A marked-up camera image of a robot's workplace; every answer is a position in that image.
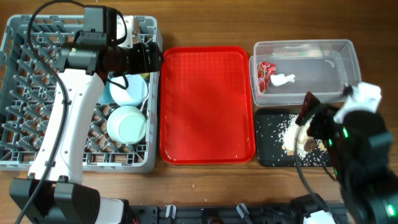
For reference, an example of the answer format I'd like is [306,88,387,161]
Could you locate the brown food scraps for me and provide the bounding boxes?
[282,137,327,158]

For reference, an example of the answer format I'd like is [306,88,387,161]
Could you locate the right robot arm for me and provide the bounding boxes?
[296,92,397,223]

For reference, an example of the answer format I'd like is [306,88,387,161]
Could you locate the clear plastic bin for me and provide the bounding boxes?
[249,39,361,107]

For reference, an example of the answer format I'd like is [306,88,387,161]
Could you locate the red strawberry candy wrapper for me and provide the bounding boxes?
[257,62,276,93]

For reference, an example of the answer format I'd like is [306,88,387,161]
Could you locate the yellow plastic cup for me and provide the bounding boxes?
[141,73,150,78]

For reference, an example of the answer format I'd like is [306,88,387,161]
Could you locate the pile of white rice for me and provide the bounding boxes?
[257,113,330,166]

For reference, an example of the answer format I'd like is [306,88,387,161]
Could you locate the green bowl with rice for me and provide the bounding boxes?
[106,106,146,144]

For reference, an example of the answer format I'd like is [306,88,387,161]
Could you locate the black plastic tray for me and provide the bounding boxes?
[254,107,335,167]

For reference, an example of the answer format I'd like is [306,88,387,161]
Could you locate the white napkin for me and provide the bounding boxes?
[270,73,295,86]

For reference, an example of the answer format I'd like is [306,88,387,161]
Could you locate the grey dishwasher rack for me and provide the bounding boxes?
[1,15,159,173]

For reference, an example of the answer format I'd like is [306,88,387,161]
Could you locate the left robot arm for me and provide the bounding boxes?
[9,5,164,223]

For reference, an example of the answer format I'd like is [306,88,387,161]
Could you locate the red plastic tray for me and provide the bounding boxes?
[159,46,256,165]

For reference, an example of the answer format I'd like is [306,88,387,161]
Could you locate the light blue plate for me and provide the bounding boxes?
[97,82,114,105]

